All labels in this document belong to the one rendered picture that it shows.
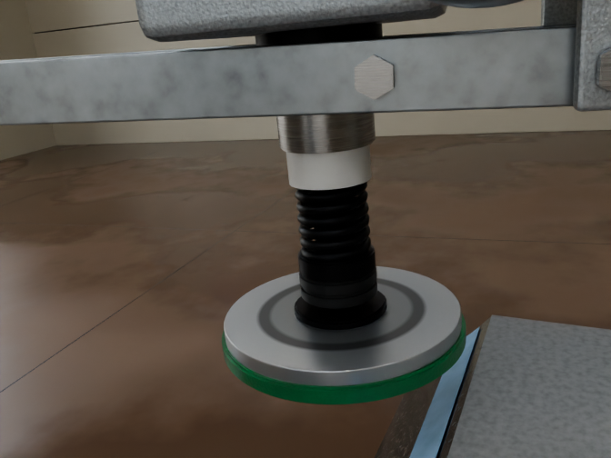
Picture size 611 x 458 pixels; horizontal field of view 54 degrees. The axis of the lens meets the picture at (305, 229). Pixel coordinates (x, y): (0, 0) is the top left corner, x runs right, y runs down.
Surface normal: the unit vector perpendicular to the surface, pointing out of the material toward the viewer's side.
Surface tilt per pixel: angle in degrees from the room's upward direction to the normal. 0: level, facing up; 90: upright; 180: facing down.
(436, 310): 0
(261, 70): 90
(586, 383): 0
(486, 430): 0
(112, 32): 90
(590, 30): 90
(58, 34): 90
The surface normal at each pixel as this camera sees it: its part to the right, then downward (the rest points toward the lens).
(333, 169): 0.07, 0.30
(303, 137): -0.50, 0.31
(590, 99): -0.22, 0.32
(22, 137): 0.93, 0.03
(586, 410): -0.09, -0.95
